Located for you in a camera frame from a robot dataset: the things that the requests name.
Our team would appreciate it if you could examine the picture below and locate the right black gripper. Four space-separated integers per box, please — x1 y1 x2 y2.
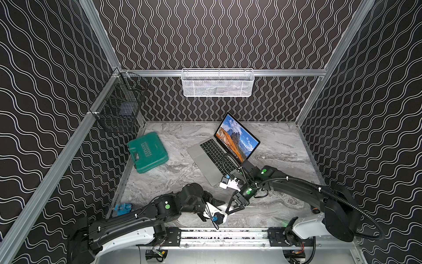
224 179 257 215

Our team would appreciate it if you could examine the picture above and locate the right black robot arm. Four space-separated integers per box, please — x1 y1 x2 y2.
226 166 385 244

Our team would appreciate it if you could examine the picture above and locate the silver laptop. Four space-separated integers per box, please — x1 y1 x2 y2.
187 112 260 187

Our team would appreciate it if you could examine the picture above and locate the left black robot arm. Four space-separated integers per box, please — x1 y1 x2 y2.
67 183 225 264

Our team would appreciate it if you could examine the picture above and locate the blue small object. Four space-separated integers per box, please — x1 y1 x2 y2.
114 203 133 216

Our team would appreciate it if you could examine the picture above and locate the green plastic case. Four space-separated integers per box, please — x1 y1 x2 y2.
127 132 169 174

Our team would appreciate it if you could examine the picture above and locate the black wire basket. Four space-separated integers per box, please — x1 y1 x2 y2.
89 67 151 135

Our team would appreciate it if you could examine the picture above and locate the white wire mesh basket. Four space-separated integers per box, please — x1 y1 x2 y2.
181 68 255 97

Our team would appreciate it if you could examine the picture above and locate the white wireless mouse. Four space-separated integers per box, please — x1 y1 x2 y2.
202 202 227 225

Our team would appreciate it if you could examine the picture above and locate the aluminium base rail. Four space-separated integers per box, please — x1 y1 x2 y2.
93 226 358 250

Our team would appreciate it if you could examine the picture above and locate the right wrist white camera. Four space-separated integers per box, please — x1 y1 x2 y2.
219 176 243 191

